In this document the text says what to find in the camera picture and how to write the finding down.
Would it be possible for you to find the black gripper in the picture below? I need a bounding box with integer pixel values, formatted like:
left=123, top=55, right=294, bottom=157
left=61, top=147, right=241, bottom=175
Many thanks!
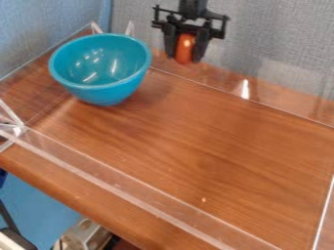
left=151, top=4, right=230, bottom=63

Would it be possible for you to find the blue plastic bowl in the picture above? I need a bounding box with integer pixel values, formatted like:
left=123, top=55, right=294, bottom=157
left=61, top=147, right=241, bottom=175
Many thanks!
left=49, top=33, right=153, bottom=105

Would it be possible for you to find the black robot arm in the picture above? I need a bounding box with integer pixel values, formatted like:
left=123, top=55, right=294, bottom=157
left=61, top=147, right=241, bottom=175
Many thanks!
left=151, top=0, right=230, bottom=64

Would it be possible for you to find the white power strip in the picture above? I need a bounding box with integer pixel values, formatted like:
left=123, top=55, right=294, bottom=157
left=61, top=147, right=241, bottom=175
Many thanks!
left=53, top=218, right=113, bottom=250

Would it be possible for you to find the black chair leg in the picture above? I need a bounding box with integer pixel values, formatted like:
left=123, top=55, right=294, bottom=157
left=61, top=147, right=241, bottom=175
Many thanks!
left=0, top=199, right=38, bottom=250

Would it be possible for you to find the clear acrylic barrier wall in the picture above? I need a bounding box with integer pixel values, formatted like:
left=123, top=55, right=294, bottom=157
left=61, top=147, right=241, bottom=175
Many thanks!
left=0, top=53, right=334, bottom=250

